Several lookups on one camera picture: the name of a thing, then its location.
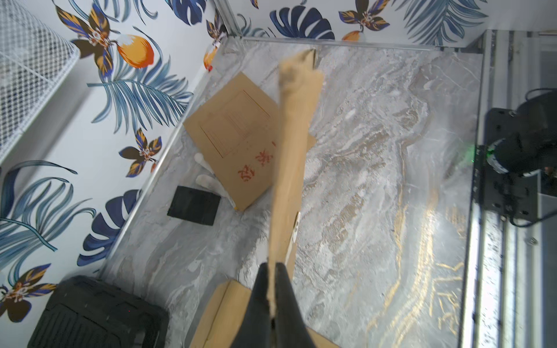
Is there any clear white mesh wall basket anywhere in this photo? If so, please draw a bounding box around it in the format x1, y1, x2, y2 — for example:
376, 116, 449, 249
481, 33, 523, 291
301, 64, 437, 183
1, 1, 80, 160

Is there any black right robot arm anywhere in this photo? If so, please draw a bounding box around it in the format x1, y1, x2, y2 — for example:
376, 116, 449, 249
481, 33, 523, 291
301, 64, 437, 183
482, 88, 556, 228

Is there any small black box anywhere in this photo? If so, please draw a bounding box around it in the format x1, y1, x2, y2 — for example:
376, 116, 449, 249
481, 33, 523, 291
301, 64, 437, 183
167, 186, 221, 226

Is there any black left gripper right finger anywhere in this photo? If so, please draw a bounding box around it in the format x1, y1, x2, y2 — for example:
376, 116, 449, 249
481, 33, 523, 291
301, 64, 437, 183
274, 262, 316, 348

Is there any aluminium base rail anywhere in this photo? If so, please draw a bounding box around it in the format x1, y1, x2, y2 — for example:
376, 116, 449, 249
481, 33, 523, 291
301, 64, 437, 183
459, 30, 556, 347

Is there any black plastic tool case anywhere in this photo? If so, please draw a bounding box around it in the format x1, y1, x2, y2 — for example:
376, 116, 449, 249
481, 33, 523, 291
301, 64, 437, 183
28, 275, 169, 347

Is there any brown kraft file bag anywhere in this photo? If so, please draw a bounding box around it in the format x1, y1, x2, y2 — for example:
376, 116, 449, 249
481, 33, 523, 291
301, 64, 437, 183
189, 279, 340, 348
267, 49, 323, 318
182, 71, 318, 213

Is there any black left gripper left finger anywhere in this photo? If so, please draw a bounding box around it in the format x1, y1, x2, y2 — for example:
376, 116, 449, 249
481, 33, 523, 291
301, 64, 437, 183
231, 262, 271, 348

